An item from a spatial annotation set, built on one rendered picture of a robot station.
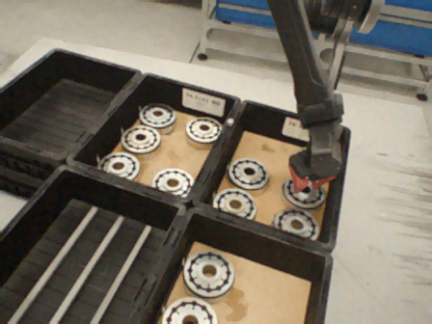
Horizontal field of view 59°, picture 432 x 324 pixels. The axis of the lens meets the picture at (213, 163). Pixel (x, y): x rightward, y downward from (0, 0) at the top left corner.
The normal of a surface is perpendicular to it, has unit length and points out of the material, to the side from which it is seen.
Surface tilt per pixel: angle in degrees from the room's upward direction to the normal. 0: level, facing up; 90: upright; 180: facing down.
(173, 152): 0
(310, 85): 95
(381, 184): 0
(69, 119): 0
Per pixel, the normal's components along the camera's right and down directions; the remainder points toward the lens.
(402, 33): -0.21, 0.70
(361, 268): 0.08, -0.69
